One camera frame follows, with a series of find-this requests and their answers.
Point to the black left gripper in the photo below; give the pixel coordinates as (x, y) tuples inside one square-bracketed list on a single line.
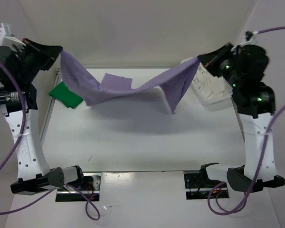
[(52, 52)]

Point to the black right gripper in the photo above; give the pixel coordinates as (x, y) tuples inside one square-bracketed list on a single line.
[(208, 59)]

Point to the green t shirt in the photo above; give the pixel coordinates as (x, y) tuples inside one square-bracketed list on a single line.
[(65, 96)]

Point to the lavender t shirt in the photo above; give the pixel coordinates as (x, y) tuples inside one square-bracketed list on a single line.
[(173, 82)]

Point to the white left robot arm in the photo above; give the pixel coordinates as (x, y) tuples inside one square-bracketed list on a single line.
[(18, 103)]

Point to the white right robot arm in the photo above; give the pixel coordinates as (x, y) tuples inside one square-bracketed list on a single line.
[(243, 68)]

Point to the cream t shirt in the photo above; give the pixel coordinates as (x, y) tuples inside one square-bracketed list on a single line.
[(209, 86)]

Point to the white plastic basket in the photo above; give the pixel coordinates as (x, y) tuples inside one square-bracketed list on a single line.
[(211, 105)]

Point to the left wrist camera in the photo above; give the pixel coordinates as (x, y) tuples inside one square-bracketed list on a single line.
[(7, 37)]

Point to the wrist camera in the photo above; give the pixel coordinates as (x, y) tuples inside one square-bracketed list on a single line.
[(250, 38), (7, 37)]

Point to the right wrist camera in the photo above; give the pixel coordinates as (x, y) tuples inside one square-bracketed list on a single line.
[(250, 38)]

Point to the aluminium table edge rail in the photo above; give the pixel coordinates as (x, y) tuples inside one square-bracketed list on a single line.
[(44, 128)]

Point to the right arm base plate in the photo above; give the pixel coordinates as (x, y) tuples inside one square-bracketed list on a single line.
[(196, 189)]

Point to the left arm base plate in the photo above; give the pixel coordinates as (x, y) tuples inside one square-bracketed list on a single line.
[(90, 188)]

